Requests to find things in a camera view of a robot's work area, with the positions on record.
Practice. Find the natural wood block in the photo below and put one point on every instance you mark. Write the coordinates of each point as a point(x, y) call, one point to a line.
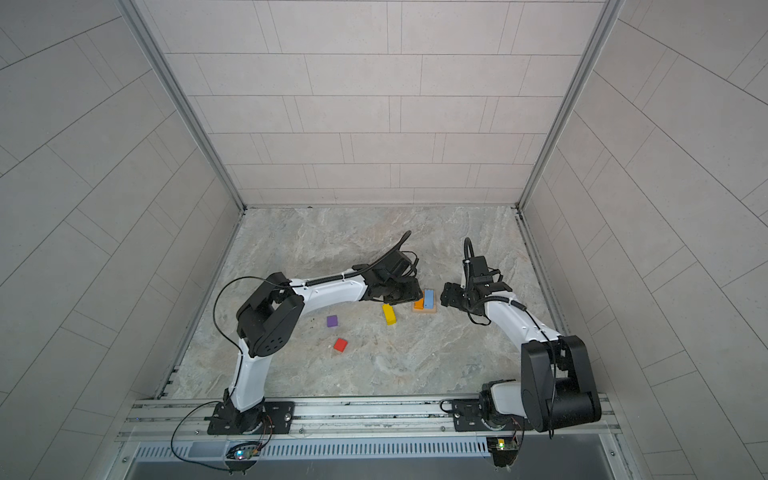
point(429, 310)

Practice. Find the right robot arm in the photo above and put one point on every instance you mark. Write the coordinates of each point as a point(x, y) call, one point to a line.
point(556, 388)

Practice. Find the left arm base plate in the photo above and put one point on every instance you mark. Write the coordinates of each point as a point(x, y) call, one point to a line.
point(273, 417)

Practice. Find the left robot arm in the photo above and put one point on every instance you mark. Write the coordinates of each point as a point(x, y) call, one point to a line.
point(267, 319)

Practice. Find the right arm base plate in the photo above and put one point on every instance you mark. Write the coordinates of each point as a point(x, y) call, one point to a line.
point(478, 415)

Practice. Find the left controller board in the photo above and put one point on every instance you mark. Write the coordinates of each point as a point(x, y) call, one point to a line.
point(247, 451)

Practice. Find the aluminium mounting rail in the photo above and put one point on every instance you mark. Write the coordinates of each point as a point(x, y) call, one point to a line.
point(314, 417)

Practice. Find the light blue wood block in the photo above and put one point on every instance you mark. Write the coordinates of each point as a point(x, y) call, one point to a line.
point(428, 300)

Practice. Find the controller board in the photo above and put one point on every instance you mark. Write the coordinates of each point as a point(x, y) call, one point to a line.
point(503, 450)
point(247, 451)

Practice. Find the yellow wood block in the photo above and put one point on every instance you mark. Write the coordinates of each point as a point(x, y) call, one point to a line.
point(389, 314)

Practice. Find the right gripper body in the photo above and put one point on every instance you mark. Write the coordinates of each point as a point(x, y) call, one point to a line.
point(460, 296)

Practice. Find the vent grille strip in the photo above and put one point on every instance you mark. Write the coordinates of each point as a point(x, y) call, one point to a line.
point(321, 448)

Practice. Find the red wood cube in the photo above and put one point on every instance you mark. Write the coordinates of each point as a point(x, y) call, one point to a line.
point(340, 344)

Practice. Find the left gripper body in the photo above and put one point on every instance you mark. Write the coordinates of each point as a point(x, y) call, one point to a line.
point(401, 291)

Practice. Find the right controller board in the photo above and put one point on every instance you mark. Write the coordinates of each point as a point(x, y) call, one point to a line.
point(503, 450)

